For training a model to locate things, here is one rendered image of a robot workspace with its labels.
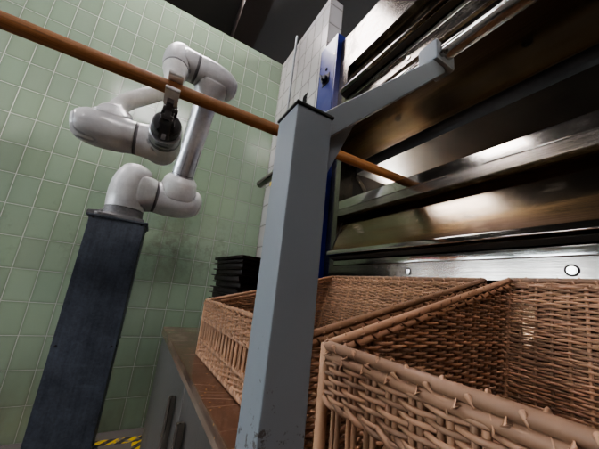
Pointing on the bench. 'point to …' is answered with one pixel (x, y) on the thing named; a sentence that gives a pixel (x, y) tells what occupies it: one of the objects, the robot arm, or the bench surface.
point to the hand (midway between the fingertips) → (173, 89)
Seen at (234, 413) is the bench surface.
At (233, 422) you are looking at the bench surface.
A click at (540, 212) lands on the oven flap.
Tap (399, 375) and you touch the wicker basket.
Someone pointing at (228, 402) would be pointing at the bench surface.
